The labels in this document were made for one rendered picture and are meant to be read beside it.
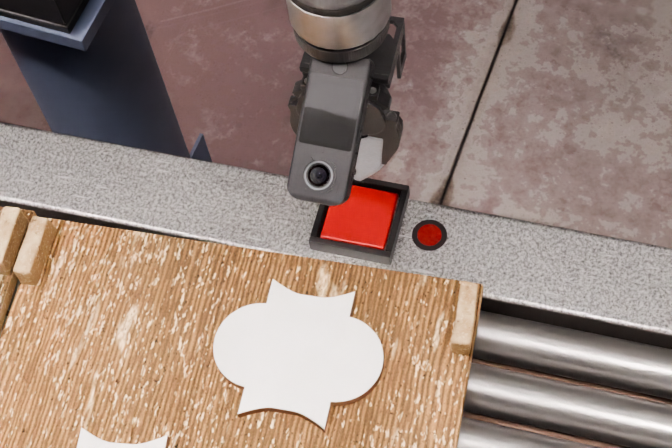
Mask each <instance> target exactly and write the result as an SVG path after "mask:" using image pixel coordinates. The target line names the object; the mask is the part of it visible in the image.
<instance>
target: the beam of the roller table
mask: <svg viewBox="0 0 672 448"><path fill-rule="evenodd" d="M288 177H289V176H284V175H279V174H273V173H268V172H263V171H257V170H252V169H247V168H241V167H236V166H231V165H225V164H220V163H215V162H210V161H204V160H199V159H194V158H188V157H183V156H178V155H172V154H167V153H162V152H156V151H151V150H146V149H140V148H135V147H130V146H124V145H119V144H114V143H108V142H103V141H98V140H92V139H87V138H82V137H77V136H71V135H66V134H61V133H55V132H50V131H45V130H39V129H34V128H29V127H23V126H18V125H13V124H7V123H2V122H0V206H1V207H6V206H8V207H18V208H20V209H24V210H32V211H35V213H36V215H37V216H38V217H43V218H52V219H58V220H65V221H71V222H78V223H85V224H91V225H98V226H104V227H111V228H117V229H124V230H131V231H137V232H144V233H150V234H157V235H164V236H170V237H177V238H183V239H190V240H196V241H203V242H210V243H216V244H223V245H229V246H236V247H242V248H249V249H256V250H262V251H269V252H275V253H282V254H288V255H295V256H302V257H308V258H315V259H321V260H328V261H334V262H341V263H348V264H354V265H361V266H367V267H374V268H380V269H387V270H394V271H400V272H407V273H413V274H420V275H426V276H433V277H440V278H446V279H453V280H459V281H468V282H473V283H479V284H483V297H482V303H481V309H480V310H481V311H486V312H491V313H496V314H501V315H506V316H511V317H515V318H520V319H525V320H530V321H535V322H540V323H545V324H550V325H555V326H560V327H565V328H570V329H574V330H579V331H584V332H589V333H594V334H599V335H604V336H609V337H614V338H619V339H624V340H628V341H633V342H638V343H643V344H648V345H653V346H658V347H663V348H668V349H672V248H667V247H662V246H656V245H651V244H646V243H640V242H635V241H630V240H624V239H619V238H614V237H608V236H603V235H598V234H593V233H587V232H582V231H577V230H571V229H566V228H561V227H555V226H550V225H545V224H539V223H534V222H529V221H523V220H518V219H513V218H507V217H502V216H497V215H491V214H486V213H481V212H475V211H470V210H465V209H460V208H454V207H449V206H444V205H438V204H433V203H428V202H422V201H417V200H412V199H408V203H407V207H406V211H405V214H404V218H403V222H402V226H401V229H400V233H399V237H398V240H397V244H396V248H395V252H394V255H393V259H392V263H391V265H386V264H381V263H376V262H371V261H366V260H361V259H356V258H351V257H346V256H341V255H336V254H331V253H326V252H321V251H316V250H311V249H310V246H309V237H310V234H311V231H312V228H313V224H314V221H315V218H316V215H317V211H318V208H319V205H320V204H317V203H312V202H307V201H302V200H298V199H296V198H294V197H292V196H291V195H290V194H289V192H288V189H287V182H288ZM424 220H435V221H438V222H440V223H441V224H442V225H443V226H444V227H445V229H446V231H447V239H446V242H445V243H444V245H443V246H442V247H440V248H439V249H436V250H433V251H426V250H422V249H420V248H419V247H417V246H416V245H415V244H414V242H413V239H412V231H413V229H414V227H415V226H416V225H417V224H418V223H419V222H421V221H424Z"/></svg>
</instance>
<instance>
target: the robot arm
mask: <svg viewBox="0 0 672 448"><path fill-rule="evenodd" d="M286 3H287V9H288V14H289V19H290V22H291V25H292V27H293V30H294V35H295V38H296V40H297V42H298V44H299V45H300V47H301V48H302V49H303V50H304V54H303V57H302V61H301V63H300V67H299V68H300V72H302V74H303V78H302V80H299V81H297V82H295V85H294V89H293V92H292V94H293V95H294V96H293V95H291V96H290V99H289V103H288V108H289V109H290V124H291V127H292V129H293V131H294V133H295V134H296V140H295V145H294V150H293V156H292V161H291V166H290V171H289V177H288V182H287V189H288V192H289V194H290V195H291V196H292V197H294V198H296V199H298V200H302V201H307V202H312V203H317V204H322V205H327V206H337V205H341V204H343V203H345V202H346V201H347V200H348V199H349V197H350V194H351V189H352V183H353V179H355V180H358V181H362V180H364V179H365V178H367V177H369V176H371V175H373V174H375V173H376V172H378V171H379V170H380V169H381V168H382V167H383V166H384V165H386V164H387V163H388V161H389V160H390V159H391V158H392V156H393V155H394V154H395V153H396V151H397V150H398V148H399V144H400V140H401V136H402V132H403V120H402V118H401V117H400V116H399V115H400V112H398V111H392V110H390V106H391V103H392V97H391V95H390V93H389V91H388V89H387V88H389V89H390V86H391V82H392V78H393V74H394V70H395V67H396V69H397V78H398V79H401V76H402V72H403V68H404V64H405V60H406V40H405V23H404V18H402V17H394V16H390V14H391V9H392V5H391V0H286ZM390 24H394V26H395V27H396V31H395V35H394V39H393V38H392V36H391V35H390V34H387V33H388V30H389V28H390V27H389V26H390ZM400 46H401V55H400Z"/></svg>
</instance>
